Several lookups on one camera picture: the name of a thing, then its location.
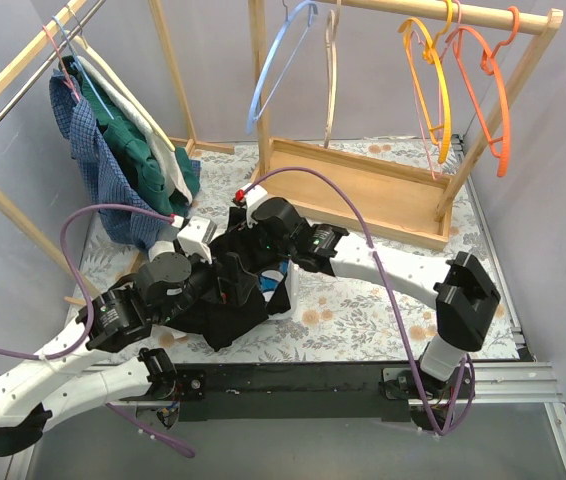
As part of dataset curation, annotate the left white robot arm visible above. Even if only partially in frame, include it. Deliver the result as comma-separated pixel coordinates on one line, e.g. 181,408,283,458
0,252,278,457

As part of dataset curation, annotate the orange hanger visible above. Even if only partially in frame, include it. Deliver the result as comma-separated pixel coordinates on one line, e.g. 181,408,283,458
446,5,521,178

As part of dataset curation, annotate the black t shirt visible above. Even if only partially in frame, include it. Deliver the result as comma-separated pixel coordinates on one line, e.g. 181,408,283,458
166,207,292,351

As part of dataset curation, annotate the dark green ruffled garment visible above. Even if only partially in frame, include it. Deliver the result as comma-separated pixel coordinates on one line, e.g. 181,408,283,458
63,56,200,216

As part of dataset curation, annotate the light blue hanger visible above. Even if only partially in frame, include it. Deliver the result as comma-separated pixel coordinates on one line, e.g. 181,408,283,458
245,0,319,135

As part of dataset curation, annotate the blue checked shirt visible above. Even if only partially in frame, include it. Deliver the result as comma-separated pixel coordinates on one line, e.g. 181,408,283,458
49,71,164,251

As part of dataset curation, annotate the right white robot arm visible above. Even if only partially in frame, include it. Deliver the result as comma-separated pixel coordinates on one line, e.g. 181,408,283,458
236,188,501,398

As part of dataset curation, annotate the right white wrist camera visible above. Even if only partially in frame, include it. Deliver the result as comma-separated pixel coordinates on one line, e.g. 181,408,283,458
233,183,270,228

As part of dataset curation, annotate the wooden hanger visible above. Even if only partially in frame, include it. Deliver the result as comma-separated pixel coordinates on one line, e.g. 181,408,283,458
323,0,342,149

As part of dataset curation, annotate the cream plastic hanger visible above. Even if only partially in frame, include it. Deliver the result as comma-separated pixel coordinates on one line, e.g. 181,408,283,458
62,32,176,154

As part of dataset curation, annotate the white textured garment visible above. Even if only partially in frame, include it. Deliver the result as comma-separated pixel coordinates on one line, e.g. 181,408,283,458
79,56,195,206

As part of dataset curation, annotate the right wooden clothes rack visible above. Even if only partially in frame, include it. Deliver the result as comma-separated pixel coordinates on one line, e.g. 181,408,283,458
246,1,563,250

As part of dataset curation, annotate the wooden clothes rack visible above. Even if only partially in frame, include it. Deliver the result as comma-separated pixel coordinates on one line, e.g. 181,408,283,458
0,0,237,304
246,1,563,250

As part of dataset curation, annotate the white plastic basket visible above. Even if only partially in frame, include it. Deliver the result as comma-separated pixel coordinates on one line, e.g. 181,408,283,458
136,232,296,351

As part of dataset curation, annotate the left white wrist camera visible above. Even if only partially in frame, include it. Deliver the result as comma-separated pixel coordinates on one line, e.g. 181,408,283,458
177,216,217,264

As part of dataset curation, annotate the blue wire hanger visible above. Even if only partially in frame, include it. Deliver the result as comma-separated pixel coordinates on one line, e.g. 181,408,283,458
52,15,114,119

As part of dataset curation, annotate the left wooden clothes rack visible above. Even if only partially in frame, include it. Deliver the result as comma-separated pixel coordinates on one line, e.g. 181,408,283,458
0,0,237,304

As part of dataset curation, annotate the pink wire hanger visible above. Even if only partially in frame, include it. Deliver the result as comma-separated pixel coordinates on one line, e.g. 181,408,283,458
413,1,462,180

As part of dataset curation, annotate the teal blue t shirt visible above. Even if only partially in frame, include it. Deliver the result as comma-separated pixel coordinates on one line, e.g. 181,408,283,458
259,270,285,292

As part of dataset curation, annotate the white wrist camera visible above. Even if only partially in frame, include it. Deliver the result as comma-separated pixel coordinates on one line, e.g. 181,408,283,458
177,216,217,264
233,183,270,228

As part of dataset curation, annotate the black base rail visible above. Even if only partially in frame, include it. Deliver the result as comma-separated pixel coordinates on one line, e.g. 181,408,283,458
117,357,479,424

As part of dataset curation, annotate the yellow hanger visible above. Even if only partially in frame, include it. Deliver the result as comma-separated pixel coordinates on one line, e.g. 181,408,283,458
398,1,454,167

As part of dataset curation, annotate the pink hanger on left rack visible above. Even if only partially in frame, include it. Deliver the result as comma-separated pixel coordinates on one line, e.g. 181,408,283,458
42,25,80,103

